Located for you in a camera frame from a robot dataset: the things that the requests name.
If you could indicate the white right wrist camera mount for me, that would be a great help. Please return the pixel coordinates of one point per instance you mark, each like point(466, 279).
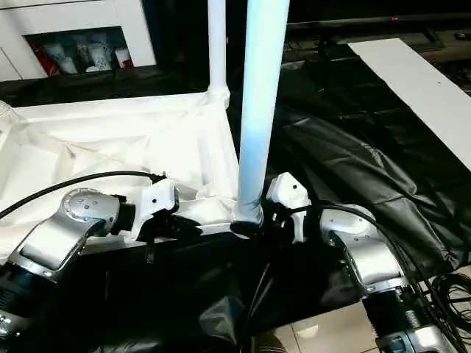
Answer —
point(290, 191)

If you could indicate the dark robot right foot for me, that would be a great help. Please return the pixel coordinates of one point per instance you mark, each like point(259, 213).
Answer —
point(270, 343)

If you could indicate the black cabinet with gold label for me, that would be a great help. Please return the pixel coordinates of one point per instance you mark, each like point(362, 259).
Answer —
point(331, 14)

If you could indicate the red bottle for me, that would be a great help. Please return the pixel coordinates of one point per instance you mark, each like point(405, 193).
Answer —
point(49, 62)

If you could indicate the black work mat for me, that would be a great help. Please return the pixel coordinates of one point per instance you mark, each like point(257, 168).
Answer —
point(349, 147)

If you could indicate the white plastic table leg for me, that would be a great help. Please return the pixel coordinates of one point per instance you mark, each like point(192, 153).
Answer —
point(257, 92)
point(7, 110)
point(218, 44)

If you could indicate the white flat board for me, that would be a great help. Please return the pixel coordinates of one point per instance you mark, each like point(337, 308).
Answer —
point(423, 88)

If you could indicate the small white cup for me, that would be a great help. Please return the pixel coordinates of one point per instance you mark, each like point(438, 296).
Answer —
point(69, 67)
point(123, 59)

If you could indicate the white display cabinet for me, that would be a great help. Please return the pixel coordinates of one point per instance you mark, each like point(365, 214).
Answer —
point(73, 18)

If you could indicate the white blue patterned jar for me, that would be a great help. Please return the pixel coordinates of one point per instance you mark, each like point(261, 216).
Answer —
point(99, 57)

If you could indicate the white plastic table top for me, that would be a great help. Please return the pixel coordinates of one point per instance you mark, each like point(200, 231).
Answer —
point(92, 128)

